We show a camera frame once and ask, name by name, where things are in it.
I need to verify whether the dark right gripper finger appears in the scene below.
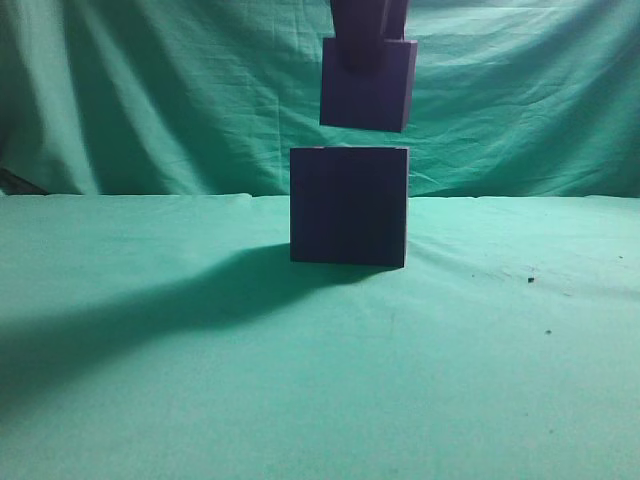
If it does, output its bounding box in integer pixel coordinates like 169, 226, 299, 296
384, 0, 409, 40

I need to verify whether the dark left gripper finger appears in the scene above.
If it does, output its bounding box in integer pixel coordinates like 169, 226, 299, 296
330, 0, 388, 70

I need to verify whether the purple cube block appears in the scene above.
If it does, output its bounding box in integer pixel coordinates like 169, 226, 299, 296
319, 37, 418, 133

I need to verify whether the dark purple groove box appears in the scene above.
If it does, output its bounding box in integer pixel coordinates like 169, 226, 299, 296
289, 147, 410, 268

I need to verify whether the green backdrop cloth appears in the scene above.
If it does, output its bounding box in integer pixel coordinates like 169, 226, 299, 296
1, 1, 639, 197

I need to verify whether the green table cloth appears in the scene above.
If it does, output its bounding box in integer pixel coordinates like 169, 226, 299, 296
1, 195, 639, 479

